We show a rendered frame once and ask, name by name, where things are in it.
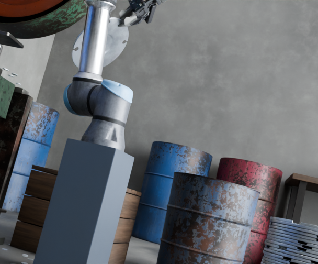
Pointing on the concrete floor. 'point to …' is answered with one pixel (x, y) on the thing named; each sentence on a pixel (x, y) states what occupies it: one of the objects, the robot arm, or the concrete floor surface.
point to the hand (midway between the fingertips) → (120, 24)
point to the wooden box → (126, 228)
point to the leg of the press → (2, 158)
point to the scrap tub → (206, 221)
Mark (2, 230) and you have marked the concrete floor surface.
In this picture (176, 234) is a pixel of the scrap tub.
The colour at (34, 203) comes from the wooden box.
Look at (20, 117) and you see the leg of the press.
